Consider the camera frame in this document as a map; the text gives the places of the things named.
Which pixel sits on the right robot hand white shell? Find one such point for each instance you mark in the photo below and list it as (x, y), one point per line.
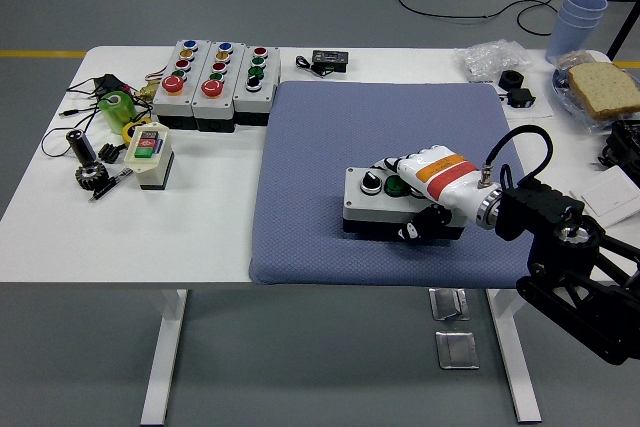
(445, 177)

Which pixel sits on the four-button control box grey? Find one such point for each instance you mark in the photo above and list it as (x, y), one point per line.
(252, 97)
(352, 194)

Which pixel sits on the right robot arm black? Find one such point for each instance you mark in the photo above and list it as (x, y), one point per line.
(545, 207)

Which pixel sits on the five-button box red mushroom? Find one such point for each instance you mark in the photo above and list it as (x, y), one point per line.
(212, 104)
(170, 102)

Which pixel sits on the black servo motor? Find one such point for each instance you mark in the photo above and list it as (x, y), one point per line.
(520, 97)

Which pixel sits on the white paper sheet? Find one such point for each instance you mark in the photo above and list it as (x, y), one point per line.
(542, 107)

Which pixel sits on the clear plastic bag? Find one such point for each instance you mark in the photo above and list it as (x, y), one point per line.
(487, 59)

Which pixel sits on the silver floor outlet box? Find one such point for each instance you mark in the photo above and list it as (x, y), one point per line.
(456, 351)
(447, 304)

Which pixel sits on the blue-grey quilted mat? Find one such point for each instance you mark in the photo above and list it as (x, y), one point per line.
(310, 172)

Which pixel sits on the blue plate in plastic wrap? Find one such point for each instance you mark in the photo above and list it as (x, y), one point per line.
(562, 92)

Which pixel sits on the black digital meter module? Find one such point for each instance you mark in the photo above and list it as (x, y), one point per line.
(330, 59)

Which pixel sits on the slice of bread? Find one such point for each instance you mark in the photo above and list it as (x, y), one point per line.
(605, 89)

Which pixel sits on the black device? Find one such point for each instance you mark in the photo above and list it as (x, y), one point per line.
(625, 142)

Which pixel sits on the stack of blue cups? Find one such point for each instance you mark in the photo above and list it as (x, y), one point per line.
(570, 32)

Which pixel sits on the white table leg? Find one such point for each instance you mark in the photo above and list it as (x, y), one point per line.
(517, 372)
(165, 372)

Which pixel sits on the brass fitting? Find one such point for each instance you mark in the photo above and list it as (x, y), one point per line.
(146, 92)

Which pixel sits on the yellow tape roll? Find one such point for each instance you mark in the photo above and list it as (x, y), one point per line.
(127, 131)

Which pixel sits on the black power adapter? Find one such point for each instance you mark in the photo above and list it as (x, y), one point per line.
(110, 83)

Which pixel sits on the black gear wheel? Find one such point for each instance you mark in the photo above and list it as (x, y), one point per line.
(92, 177)

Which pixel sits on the black metal cylinder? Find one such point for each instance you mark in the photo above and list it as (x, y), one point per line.
(82, 149)

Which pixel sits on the white switch plate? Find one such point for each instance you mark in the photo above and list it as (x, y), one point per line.
(610, 194)

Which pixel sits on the beige switch box green red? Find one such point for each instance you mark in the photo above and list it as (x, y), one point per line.
(150, 172)

